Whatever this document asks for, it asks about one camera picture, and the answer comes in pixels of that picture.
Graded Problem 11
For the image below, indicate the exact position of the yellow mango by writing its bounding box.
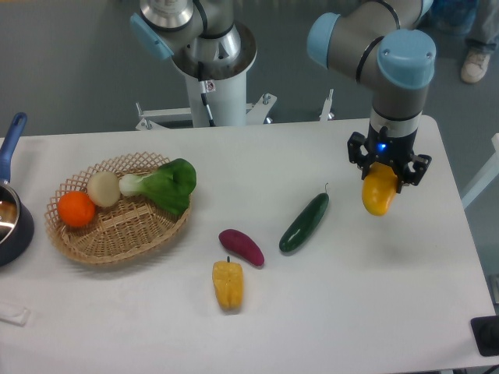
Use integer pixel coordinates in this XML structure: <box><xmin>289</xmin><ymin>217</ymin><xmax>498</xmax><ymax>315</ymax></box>
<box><xmin>362</xmin><ymin>163</ymin><xmax>398</xmax><ymax>217</ymax></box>

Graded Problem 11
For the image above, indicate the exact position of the person's white shoe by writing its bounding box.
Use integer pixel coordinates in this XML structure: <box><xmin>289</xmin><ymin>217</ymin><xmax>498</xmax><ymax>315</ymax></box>
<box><xmin>461</xmin><ymin>49</ymin><xmax>490</xmax><ymax>84</ymax></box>

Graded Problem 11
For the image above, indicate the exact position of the beige round onion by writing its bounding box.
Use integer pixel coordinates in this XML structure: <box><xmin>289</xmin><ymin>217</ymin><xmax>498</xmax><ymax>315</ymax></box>
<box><xmin>87</xmin><ymin>171</ymin><xmax>121</xmax><ymax>207</ymax></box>

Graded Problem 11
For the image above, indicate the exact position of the white frame at right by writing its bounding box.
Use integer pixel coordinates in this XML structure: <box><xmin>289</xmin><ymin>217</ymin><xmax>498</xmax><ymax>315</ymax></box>
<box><xmin>461</xmin><ymin>133</ymin><xmax>498</xmax><ymax>209</ymax></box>

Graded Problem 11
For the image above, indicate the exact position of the green cucumber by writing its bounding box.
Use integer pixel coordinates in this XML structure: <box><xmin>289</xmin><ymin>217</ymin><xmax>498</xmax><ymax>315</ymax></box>
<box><xmin>278</xmin><ymin>185</ymin><xmax>330</xmax><ymax>253</ymax></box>

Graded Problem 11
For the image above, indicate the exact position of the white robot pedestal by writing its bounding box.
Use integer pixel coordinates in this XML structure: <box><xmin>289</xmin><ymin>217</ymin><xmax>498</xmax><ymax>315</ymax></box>
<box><xmin>173</xmin><ymin>21</ymin><xmax>257</xmax><ymax>128</ymax></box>

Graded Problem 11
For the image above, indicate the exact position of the clear plastic piece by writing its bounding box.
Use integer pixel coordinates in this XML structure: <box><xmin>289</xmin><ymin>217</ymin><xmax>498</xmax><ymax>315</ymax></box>
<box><xmin>0</xmin><ymin>302</ymin><xmax>30</xmax><ymax>326</ymax></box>

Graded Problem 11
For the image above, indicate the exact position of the white metal base frame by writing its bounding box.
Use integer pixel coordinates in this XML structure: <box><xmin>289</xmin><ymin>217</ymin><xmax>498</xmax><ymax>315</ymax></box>
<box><xmin>135</xmin><ymin>88</ymin><xmax>335</xmax><ymax>131</ymax></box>

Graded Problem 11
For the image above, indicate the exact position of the black device at edge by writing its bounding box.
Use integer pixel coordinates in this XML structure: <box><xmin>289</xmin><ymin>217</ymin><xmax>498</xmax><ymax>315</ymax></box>
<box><xmin>470</xmin><ymin>316</ymin><xmax>499</xmax><ymax>357</ymax></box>

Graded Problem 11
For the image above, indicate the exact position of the woven wicker basket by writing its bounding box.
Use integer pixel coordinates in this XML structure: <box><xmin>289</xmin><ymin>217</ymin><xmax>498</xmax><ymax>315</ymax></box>
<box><xmin>44</xmin><ymin>152</ymin><xmax>190</xmax><ymax>265</ymax></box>

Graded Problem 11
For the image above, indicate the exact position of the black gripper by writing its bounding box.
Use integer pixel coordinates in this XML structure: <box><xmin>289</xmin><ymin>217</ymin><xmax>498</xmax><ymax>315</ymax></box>
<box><xmin>347</xmin><ymin>125</ymin><xmax>432</xmax><ymax>194</ymax></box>

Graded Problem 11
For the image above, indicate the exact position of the orange fruit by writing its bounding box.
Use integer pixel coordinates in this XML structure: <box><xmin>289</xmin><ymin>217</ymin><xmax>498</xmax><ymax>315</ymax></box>
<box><xmin>57</xmin><ymin>191</ymin><xmax>96</xmax><ymax>228</ymax></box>

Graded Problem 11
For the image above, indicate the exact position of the purple sweet potato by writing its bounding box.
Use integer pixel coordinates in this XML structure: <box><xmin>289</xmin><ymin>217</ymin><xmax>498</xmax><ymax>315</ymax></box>
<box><xmin>218</xmin><ymin>229</ymin><xmax>264</xmax><ymax>266</ymax></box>

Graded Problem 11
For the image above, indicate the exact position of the yellow bell pepper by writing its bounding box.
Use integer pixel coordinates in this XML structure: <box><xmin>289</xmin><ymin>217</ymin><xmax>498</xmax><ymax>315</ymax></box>
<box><xmin>212</xmin><ymin>256</ymin><xmax>245</xmax><ymax>311</ymax></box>

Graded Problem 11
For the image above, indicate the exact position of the green bok choy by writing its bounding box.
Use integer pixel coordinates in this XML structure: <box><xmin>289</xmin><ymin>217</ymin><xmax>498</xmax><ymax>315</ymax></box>
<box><xmin>119</xmin><ymin>158</ymin><xmax>197</xmax><ymax>216</ymax></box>

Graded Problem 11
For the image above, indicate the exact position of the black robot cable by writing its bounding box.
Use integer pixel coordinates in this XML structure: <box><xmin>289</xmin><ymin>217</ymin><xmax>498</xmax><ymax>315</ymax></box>
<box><xmin>196</xmin><ymin>62</ymin><xmax>216</xmax><ymax>128</ymax></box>

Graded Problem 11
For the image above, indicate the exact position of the dark blue saucepan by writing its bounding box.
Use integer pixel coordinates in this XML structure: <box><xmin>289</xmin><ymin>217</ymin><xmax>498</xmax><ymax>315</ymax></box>
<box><xmin>1</xmin><ymin>112</ymin><xmax>34</xmax><ymax>266</ymax></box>

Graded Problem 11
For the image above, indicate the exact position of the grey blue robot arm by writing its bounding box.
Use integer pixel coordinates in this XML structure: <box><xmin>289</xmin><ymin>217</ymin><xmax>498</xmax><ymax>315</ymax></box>
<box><xmin>129</xmin><ymin>1</ymin><xmax>436</xmax><ymax>187</ymax></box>

